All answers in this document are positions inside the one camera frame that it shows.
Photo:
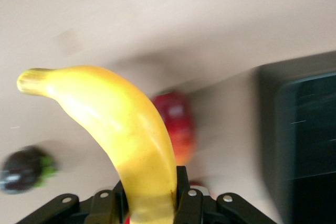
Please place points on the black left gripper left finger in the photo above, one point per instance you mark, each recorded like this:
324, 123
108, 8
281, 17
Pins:
99, 208

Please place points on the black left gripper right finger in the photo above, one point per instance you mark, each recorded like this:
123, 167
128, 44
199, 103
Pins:
189, 208

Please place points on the red yellow apple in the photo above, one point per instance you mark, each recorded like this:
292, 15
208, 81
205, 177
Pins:
194, 183

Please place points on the yellow banana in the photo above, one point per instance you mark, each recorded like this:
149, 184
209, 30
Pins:
118, 119

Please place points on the black rectangular plastic tray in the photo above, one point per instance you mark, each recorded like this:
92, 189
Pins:
309, 129

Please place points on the red orange mango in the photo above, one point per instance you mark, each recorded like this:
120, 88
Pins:
181, 129

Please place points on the dark purple eggplant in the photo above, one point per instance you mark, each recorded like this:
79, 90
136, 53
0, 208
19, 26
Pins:
21, 171

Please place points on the brown paper table cover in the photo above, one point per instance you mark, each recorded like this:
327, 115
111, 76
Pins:
157, 11

